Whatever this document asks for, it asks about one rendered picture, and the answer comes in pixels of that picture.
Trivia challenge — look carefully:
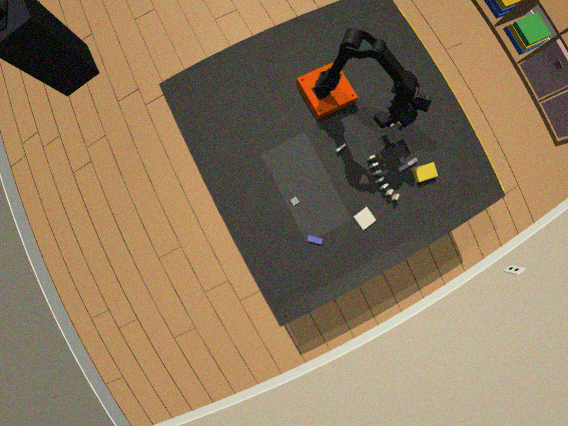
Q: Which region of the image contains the yellow block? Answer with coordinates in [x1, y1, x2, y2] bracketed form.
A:
[412, 162, 438, 183]

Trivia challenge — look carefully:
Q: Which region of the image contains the purple rectangular block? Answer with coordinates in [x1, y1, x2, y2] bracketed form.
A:
[307, 235, 323, 245]

